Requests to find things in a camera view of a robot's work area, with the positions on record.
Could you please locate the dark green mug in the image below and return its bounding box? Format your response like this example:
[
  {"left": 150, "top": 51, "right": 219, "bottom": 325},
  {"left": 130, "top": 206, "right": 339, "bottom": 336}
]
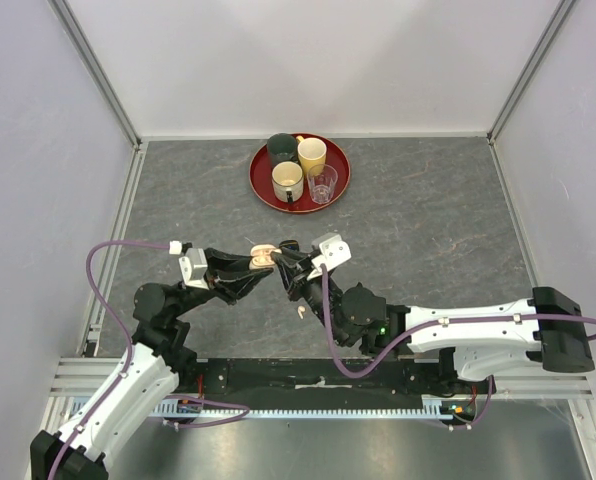
[{"left": 266, "top": 133, "right": 298, "bottom": 167}]

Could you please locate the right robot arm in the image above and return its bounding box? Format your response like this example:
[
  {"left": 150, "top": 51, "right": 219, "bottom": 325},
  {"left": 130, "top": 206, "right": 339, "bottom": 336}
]
[{"left": 271, "top": 248, "right": 595, "bottom": 394}]

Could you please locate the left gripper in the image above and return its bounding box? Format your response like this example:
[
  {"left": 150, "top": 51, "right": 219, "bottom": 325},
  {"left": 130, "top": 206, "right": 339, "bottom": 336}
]
[{"left": 169, "top": 246, "right": 273, "bottom": 319}]

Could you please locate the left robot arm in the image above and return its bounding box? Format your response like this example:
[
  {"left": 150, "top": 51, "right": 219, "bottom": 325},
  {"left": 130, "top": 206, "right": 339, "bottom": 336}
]
[{"left": 30, "top": 241, "right": 276, "bottom": 479}]

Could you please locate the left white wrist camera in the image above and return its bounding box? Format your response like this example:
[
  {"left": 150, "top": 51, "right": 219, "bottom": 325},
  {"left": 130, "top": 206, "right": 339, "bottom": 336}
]
[{"left": 178, "top": 248, "right": 209, "bottom": 290}]

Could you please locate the red round tray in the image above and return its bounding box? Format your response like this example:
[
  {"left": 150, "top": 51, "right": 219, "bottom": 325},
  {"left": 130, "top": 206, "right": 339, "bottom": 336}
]
[{"left": 249, "top": 134, "right": 351, "bottom": 214}]

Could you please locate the cream mug black handle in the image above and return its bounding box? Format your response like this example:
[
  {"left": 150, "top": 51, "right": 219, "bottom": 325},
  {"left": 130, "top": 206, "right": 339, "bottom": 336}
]
[{"left": 271, "top": 161, "right": 304, "bottom": 205}]

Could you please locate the clear glass tumbler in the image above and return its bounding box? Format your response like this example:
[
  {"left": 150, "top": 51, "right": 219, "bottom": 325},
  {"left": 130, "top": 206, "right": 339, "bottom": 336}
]
[{"left": 307, "top": 164, "right": 338, "bottom": 205}]

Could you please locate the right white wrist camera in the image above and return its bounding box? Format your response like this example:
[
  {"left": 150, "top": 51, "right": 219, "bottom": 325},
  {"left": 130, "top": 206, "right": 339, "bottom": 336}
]
[{"left": 308, "top": 233, "right": 351, "bottom": 279}]

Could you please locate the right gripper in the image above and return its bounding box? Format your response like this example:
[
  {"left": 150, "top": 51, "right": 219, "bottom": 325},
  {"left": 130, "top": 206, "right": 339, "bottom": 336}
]
[{"left": 272, "top": 248, "right": 348, "bottom": 348}]

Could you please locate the slotted cable duct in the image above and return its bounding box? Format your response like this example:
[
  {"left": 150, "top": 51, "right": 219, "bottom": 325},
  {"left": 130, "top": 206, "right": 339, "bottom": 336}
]
[{"left": 149, "top": 398, "right": 475, "bottom": 420}]

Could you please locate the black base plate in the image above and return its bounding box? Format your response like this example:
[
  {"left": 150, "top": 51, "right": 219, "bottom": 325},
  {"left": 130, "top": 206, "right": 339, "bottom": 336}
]
[{"left": 176, "top": 358, "right": 495, "bottom": 409}]

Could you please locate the yellow mug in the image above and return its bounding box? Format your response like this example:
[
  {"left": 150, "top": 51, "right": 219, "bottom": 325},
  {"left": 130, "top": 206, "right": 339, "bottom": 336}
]
[{"left": 296, "top": 135, "right": 327, "bottom": 177}]

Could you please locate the cream earbud charging case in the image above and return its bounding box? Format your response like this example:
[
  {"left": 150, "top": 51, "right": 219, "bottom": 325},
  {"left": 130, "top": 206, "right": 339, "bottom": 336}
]
[{"left": 249, "top": 244, "right": 281, "bottom": 270}]

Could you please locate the black earbud charging case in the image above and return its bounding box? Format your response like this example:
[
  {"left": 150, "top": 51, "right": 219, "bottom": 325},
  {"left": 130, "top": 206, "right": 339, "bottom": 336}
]
[{"left": 279, "top": 240, "right": 300, "bottom": 251}]

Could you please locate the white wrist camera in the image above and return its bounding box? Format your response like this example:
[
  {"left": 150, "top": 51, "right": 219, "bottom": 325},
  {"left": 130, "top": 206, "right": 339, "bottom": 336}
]
[
  {"left": 178, "top": 248, "right": 209, "bottom": 290},
  {"left": 308, "top": 233, "right": 351, "bottom": 279}
]

